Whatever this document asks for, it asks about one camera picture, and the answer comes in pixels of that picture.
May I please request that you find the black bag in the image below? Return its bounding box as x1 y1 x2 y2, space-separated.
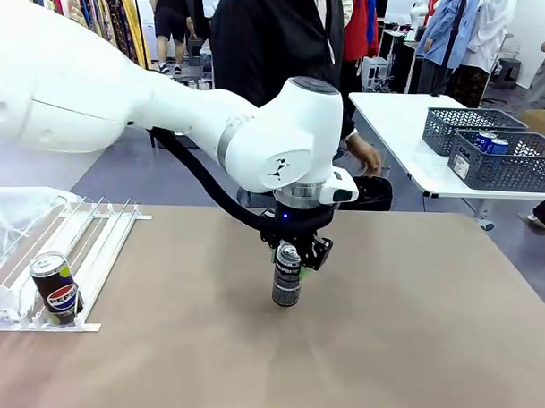
348 174 396 213

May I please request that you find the white side table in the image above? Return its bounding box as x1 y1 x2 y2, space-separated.
344 90 545 224

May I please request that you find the white clear can dispenser rack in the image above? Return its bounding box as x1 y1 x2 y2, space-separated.
0 192 155 336

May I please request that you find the hanging light blue shirt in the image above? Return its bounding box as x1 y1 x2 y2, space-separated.
414 0 481 72

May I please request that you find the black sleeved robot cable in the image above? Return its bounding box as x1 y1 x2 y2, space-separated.
145 125 339 243

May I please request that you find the black grey textured Pepsi can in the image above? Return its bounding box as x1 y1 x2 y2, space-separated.
271 241 304 309

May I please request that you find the black garment stand pole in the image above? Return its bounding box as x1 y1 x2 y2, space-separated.
430 0 470 98

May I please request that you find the blue slim drink can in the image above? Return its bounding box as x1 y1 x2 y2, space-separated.
474 130 497 156

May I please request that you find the background person in black shorts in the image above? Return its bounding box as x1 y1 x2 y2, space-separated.
146 0 196 76

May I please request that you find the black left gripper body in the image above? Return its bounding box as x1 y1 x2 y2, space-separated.
258 207 332 256

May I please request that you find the grey plastic lattice basket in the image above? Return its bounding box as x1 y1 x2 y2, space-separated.
421 106 530 160

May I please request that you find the rack of colourful hanging garments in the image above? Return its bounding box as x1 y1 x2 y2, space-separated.
12 0 156 71

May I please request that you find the person's bare hand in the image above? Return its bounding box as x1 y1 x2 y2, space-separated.
345 134 385 175

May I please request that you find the white translucent plastic sheet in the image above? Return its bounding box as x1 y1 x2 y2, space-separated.
0 184 84 262

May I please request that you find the red and blue jacket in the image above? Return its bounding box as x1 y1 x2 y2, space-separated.
341 0 382 64

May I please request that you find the black Pepsi logo can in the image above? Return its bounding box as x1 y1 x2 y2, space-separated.
27 250 86 329

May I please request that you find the grey plastic basket with handles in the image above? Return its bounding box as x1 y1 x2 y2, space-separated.
446 128 545 194

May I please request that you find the grey plastic stool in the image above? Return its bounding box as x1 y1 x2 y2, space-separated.
497 56 523 91

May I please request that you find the person in black jacket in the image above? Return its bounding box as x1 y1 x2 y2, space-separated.
206 0 362 141

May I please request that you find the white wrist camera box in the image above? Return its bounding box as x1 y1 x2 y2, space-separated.
319 166 361 206

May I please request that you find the hanging white shirt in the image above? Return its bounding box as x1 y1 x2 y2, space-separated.
460 0 519 72

